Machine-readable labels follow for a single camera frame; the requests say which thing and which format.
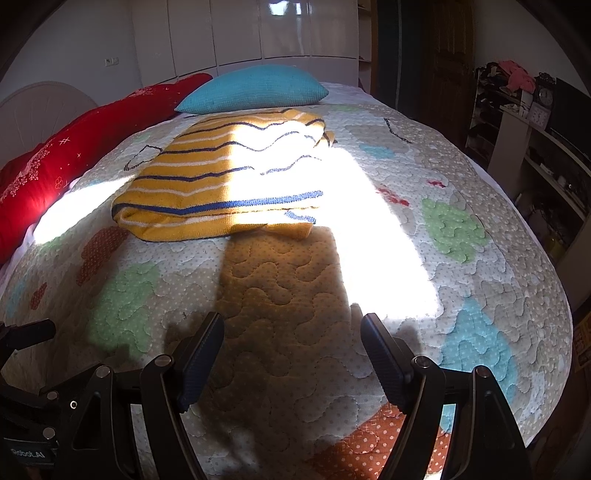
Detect blue pillow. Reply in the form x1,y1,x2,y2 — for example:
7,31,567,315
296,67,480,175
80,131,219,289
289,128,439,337
174,65,329,115

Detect small white clock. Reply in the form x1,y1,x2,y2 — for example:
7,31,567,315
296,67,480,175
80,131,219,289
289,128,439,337
526,102,550,126

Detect white glossy wardrobe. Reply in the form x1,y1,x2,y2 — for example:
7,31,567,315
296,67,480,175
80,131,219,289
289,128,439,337
131,0,361,79

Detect black monitor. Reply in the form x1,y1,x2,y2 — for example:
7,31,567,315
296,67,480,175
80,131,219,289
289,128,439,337
547,78,591,148

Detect white shelf unit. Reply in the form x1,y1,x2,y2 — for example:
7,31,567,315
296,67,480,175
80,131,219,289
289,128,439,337
466,65,591,287

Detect yellow patterned box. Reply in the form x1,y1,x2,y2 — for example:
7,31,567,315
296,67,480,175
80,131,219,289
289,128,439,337
573,318,591,365

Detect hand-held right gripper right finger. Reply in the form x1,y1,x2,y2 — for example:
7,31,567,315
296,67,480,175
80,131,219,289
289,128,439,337
360,312,533,480

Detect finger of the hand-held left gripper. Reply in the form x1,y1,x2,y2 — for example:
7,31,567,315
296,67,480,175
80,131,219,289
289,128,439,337
0,383,81,444
0,318,57,365

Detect red quilt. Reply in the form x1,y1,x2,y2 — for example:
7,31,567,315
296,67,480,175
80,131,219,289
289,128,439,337
0,73,214,266

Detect white rounded headboard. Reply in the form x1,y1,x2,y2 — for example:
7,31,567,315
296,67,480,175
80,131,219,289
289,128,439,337
0,80,99,127

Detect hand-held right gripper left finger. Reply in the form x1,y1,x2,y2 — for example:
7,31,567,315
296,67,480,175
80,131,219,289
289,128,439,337
60,312,225,480

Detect yellow striped sweater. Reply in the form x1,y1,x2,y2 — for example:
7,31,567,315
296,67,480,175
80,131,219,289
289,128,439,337
111,108,336,243

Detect black ornate clock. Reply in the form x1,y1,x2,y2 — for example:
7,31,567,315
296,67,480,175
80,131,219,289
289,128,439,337
533,71,557,109

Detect yellow jar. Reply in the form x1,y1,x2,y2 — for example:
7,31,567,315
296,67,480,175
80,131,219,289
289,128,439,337
547,228,566,259

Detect bed with patterned sheet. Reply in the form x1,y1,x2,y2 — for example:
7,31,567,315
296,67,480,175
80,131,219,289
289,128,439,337
0,83,575,480

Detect brown wooden door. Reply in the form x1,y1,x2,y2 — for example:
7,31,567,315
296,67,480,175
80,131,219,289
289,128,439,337
418,0,476,139

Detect pink clothes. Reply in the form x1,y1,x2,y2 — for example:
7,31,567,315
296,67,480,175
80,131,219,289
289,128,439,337
496,59,536,93

